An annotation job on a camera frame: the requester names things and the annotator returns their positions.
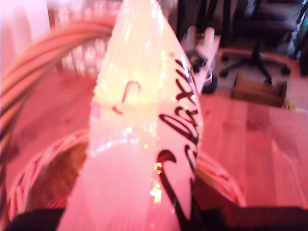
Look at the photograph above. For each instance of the black office chair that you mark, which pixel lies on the black office chair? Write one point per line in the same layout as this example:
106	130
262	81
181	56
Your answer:
257	55

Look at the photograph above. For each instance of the wooden crate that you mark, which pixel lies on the wooden crate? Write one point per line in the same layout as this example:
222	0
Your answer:
260	92

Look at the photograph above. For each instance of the white Galaxy mini eggs bag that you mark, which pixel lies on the white Galaxy mini eggs bag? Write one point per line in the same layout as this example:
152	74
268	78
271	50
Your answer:
134	120

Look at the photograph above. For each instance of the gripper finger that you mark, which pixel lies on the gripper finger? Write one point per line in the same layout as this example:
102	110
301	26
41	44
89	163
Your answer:
240	219
36	221

